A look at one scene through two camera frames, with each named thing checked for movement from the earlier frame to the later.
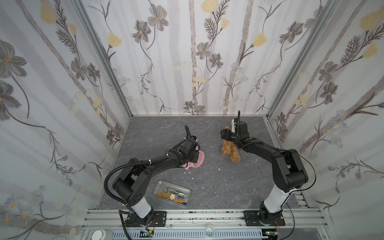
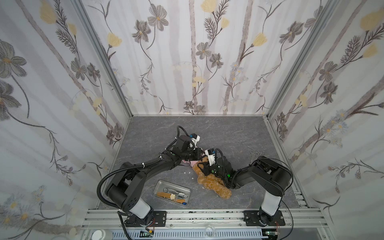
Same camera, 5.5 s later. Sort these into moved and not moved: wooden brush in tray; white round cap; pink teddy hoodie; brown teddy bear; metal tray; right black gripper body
Moved: brown teddy bear; right black gripper body; pink teddy hoodie
Not moved: white round cap; metal tray; wooden brush in tray
